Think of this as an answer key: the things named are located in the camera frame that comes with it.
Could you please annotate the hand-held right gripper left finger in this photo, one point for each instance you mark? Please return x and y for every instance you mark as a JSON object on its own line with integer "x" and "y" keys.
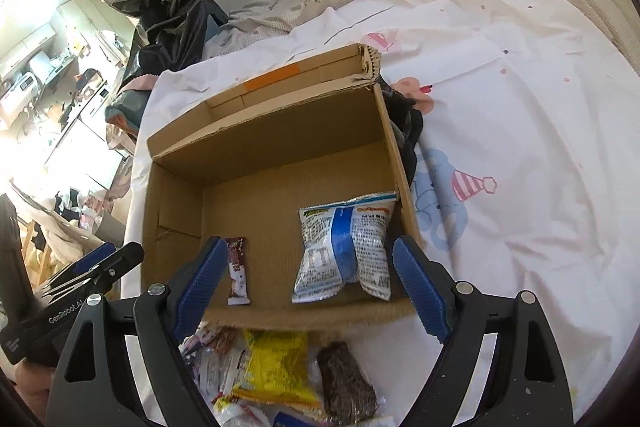
{"x": 205, "y": 279}

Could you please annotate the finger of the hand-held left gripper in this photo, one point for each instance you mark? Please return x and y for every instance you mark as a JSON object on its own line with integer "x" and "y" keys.
{"x": 125, "y": 259}
{"x": 92, "y": 259}

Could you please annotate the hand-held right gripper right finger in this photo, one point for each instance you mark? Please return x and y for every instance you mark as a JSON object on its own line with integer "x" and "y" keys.
{"x": 417, "y": 287}

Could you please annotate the small brown snack bar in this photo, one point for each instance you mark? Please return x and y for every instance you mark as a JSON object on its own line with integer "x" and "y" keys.
{"x": 236, "y": 267}

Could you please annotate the blue and white snack bag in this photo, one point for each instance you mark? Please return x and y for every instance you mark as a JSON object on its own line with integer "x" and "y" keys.
{"x": 340, "y": 247}

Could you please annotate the pile of small snack packets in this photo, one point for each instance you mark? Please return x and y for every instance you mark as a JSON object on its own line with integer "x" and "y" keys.
{"x": 220, "y": 372}

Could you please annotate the yellow snack packet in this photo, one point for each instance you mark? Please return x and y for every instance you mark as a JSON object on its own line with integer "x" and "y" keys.
{"x": 275, "y": 362}

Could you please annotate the dark brown snack packet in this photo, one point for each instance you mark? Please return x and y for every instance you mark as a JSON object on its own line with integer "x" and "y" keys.
{"x": 345, "y": 382}

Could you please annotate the cardboard box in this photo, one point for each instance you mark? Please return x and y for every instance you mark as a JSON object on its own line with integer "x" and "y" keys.
{"x": 280, "y": 147}

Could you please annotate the black chair back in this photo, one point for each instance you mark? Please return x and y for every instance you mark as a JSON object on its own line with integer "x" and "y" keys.
{"x": 10, "y": 257}

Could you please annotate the white cabinet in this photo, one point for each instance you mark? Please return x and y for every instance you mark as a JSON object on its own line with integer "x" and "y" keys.
{"x": 85, "y": 147}

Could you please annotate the patterned cloth bundle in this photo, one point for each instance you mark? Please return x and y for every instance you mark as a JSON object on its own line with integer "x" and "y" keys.
{"x": 125, "y": 112}

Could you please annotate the dark cloth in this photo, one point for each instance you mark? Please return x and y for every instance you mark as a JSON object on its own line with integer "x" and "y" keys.
{"x": 407, "y": 132}

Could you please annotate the white kitchen appliance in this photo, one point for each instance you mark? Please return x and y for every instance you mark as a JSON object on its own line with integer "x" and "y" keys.
{"x": 20, "y": 89}

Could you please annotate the white printed duvet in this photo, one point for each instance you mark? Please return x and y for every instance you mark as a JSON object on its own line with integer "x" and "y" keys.
{"x": 510, "y": 117}

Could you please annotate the beige ribbed blanket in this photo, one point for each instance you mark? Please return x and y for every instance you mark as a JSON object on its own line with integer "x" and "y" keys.
{"x": 600, "y": 7}

